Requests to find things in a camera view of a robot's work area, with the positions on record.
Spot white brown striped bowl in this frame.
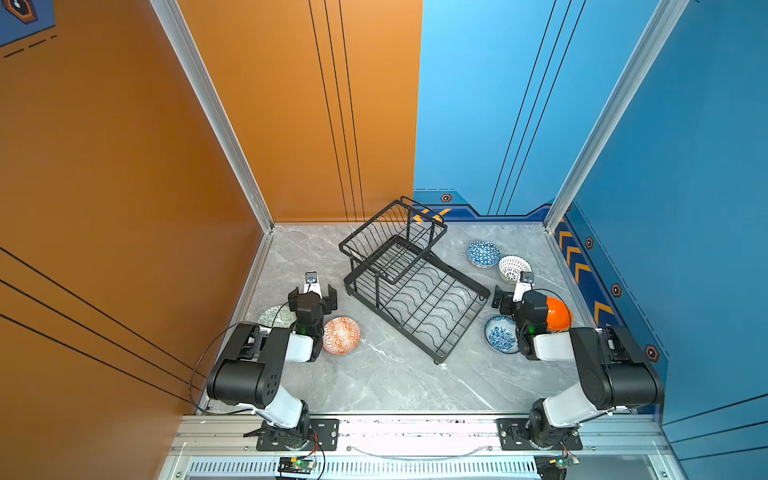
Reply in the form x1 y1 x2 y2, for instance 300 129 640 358
498 255 532 284

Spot dark blue patterned bowl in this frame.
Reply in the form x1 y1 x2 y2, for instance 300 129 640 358
467 240 502 268

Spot green circuit board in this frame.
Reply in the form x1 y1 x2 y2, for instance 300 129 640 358
277 457 318 479
549 453 581 470

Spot green patterned bowl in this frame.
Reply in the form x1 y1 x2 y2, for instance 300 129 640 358
257 305 297 328

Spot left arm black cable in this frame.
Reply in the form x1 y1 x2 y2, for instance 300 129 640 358
188 302 289 416

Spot blue floral bowl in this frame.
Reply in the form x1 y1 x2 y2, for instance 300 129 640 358
484 315 519 355

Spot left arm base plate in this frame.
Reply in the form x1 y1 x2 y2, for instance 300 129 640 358
256 417 340 452

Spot aluminium front rail frame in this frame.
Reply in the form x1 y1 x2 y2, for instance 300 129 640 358
159 412 686 479

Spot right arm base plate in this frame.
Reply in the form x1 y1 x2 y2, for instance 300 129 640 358
495 417 583 451

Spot black wire dish rack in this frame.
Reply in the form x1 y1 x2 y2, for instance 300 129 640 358
339 196 491 364

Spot red orange patterned bowl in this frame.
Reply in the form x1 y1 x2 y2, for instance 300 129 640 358
323 317 362 356

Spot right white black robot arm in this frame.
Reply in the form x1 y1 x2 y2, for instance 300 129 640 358
492 284 664 450

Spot left green circuit board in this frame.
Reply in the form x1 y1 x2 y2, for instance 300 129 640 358
277 457 318 479

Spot right green circuit board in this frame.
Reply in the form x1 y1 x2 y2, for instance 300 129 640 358
549 453 581 470

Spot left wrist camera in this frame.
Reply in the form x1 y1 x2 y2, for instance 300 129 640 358
303 271 322 296

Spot plain orange bowl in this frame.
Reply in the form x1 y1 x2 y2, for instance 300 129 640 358
546 296 573 332

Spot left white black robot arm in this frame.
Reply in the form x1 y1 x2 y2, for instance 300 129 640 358
206 284 338 451

